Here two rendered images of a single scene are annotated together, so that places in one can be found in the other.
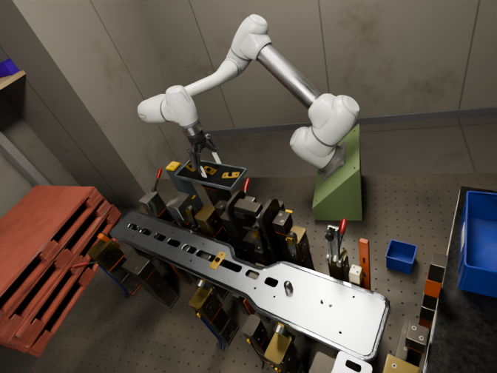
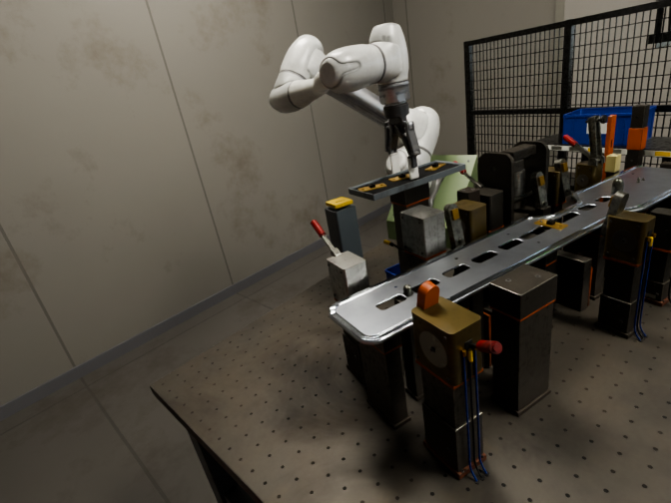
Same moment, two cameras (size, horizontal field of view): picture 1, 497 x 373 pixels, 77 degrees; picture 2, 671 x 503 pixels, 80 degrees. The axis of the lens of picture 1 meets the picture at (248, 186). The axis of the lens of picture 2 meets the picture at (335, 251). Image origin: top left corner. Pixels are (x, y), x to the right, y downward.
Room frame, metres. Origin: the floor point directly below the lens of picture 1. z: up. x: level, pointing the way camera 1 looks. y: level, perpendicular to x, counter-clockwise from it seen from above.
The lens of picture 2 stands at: (1.11, 1.42, 1.49)
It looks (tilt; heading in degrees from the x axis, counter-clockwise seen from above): 23 degrees down; 288
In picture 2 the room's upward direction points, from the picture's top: 10 degrees counter-clockwise
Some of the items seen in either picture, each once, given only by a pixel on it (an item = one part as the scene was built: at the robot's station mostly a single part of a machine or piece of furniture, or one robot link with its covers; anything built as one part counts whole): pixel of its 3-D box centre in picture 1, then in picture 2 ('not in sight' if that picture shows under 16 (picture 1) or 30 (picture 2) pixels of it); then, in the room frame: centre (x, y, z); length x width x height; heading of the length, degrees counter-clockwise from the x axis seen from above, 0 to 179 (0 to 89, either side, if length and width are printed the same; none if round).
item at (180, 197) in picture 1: (195, 224); (423, 275); (1.21, 0.34, 0.90); 0.13 x 0.08 x 0.41; 135
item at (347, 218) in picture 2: (190, 196); (350, 272); (1.43, 0.34, 0.92); 0.08 x 0.08 x 0.44; 45
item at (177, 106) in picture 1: (178, 105); (385, 54); (1.28, 0.15, 1.52); 0.13 x 0.11 x 0.16; 55
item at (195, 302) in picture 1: (214, 320); (629, 277); (0.67, 0.32, 0.87); 0.12 x 0.07 x 0.35; 135
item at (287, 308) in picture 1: (214, 260); (548, 229); (0.86, 0.25, 1.00); 1.38 x 0.22 x 0.02; 45
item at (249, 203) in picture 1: (263, 237); (512, 218); (0.92, 0.02, 0.95); 0.18 x 0.13 x 0.49; 45
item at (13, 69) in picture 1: (14, 61); not in sight; (2.95, 1.41, 1.66); 0.33 x 0.22 x 0.11; 150
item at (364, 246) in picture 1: (365, 282); (605, 183); (0.56, -0.28, 0.95); 0.03 x 0.01 x 0.50; 45
